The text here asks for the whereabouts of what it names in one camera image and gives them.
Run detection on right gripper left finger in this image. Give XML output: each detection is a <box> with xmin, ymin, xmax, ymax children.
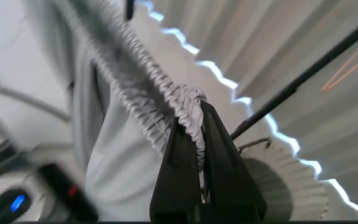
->
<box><xmin>149</xmin><ymin>116</ymin><xmax>205</xmax><ymax>222</ymax></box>

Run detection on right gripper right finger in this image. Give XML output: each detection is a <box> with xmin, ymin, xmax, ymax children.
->
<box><xmin>200</xmin><ymin>100</ymin><xmax>267</xmax><ymax>222</ymax></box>

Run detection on pale grey shorts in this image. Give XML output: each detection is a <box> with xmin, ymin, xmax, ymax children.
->
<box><xmin>23</xmin><ymin>0</ymin><xmax>208</xmax><ymax>222</ymax></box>

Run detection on white laundry basket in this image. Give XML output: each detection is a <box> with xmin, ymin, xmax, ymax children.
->
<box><xmin>237</xmin><ymin>136</ymin><xmax>329</xmax><ymax>222</ymax></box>

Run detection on black clothes rack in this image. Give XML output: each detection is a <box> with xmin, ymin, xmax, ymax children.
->
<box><xmin>124</xmin><ymin>0</ymin><xmax>358</xmax><ymax>141</ymax></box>

